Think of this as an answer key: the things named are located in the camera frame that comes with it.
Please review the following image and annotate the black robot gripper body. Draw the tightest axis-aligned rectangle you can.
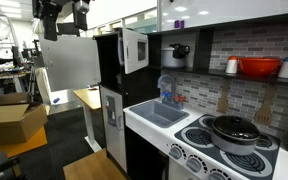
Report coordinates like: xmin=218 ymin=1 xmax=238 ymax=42
xmin=32 ymin=0 xmax=92 ymax=30

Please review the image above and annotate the white top fridge door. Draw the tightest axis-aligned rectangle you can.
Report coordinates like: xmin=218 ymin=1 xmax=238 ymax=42
xmin=40 ymin=36 xmax=101 ymax=91

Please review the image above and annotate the white fridge door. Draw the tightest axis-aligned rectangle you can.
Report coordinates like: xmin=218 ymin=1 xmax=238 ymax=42
xmin=100 ymin=86 xmax=127 ymax=171
xmin=40 ymin=36 xmax=101 ymax=91

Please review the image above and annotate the white bottom fridge door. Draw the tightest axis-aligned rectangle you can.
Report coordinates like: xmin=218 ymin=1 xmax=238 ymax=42
xmin=100 ymin=86 xmax=127 ymax=171

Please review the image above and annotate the purple cup on top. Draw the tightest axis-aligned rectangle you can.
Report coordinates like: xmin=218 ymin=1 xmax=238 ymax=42
xmin=174 ymin=20 xmax=185 ymax=29

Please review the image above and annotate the white toy microwave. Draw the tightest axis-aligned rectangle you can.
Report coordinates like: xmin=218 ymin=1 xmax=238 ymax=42
xmin=117 ymin=28 xmax=149 ymax=74

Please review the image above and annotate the cluttered background workbench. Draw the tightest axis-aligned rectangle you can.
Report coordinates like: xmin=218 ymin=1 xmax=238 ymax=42
xmin=0 ymin=31 xmax=37 ymax=100

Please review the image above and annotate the light wooden desk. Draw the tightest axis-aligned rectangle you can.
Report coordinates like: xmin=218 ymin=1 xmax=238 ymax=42
xmin=73 ymin=87 xmax=101 ymax=152

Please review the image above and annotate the open cardboard box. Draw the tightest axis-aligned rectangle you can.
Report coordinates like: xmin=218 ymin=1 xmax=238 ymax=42
xmin=0 ymin=92 xmax=48 ymax=145

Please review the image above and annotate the grey toy sink basin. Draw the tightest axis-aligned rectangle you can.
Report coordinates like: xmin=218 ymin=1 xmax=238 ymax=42
xmin=130 ymin=101 xmax=189 ymax=128

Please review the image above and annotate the grey toy faucet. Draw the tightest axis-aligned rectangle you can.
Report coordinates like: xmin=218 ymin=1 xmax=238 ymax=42
xmin=157 ymin=75 xmax=184 ymax=110

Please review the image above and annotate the white orange-capped shaker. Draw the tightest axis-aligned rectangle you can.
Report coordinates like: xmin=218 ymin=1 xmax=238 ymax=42
xmin=225 ymin=56 xmax=238 ymax=74

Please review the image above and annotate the black toy kitchen unit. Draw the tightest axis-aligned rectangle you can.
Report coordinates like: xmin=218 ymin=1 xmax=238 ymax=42
xmin=93 ymin=11 xmax=288 ymax=180

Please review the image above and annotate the red bowl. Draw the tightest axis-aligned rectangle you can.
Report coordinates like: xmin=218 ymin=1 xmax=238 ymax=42
xmin=239 ymin=57 xmax=281 ymax=77

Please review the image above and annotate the black pot with lid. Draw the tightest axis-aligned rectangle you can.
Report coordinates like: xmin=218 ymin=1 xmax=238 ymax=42
xmin=211 ymin=116 xmax=260 ymax=155

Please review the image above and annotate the wooden spatula on wall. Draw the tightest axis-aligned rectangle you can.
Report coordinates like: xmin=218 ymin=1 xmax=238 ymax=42
xmin=217 ymin=79 xmax=230 ymax=113

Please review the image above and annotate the wooden slotted turner on wall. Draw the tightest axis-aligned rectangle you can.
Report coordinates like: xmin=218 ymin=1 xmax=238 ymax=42
xmin=254 ymin=85 xmax=275 ymax=126

